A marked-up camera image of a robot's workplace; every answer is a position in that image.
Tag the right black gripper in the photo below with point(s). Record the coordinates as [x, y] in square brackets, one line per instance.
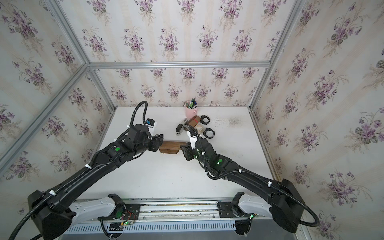
[187, 152]

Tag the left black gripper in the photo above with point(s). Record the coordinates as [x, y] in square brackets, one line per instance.
[156, 142]

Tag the wooden watch stand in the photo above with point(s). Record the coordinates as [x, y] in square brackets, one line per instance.
[171, 147]

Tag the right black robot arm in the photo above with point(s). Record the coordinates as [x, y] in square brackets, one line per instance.
[287, 207]

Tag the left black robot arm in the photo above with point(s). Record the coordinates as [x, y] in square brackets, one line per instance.
[51, 211]

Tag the black sport watch near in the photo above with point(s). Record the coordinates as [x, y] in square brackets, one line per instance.
[209, 133]

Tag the black sport watch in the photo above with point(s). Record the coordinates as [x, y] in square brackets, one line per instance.
[205, 120]
[209, 133]

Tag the black sport watch far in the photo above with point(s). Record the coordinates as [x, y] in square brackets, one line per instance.
[205, 120]

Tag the black and beige stapler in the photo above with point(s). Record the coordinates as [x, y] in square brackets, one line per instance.
[180, 127]

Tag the pink pen bucket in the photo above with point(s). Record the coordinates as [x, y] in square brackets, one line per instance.
[190, 113]

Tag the pens in bucket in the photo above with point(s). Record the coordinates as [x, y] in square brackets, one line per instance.
[192, 104]

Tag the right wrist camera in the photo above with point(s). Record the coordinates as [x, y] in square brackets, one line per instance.
[193, 139]

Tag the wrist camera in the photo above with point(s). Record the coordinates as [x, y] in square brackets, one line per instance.
[193, 139]
[151, 124]

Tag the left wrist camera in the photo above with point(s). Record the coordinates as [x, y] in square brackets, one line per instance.
[151, 124]

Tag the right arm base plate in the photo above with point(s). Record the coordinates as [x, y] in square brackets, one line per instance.
[230, 210]

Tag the aluminium mounting rail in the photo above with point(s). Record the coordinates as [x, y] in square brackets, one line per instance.
[196, 215]

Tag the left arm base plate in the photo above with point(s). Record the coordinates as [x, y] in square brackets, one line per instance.
[130, 212]

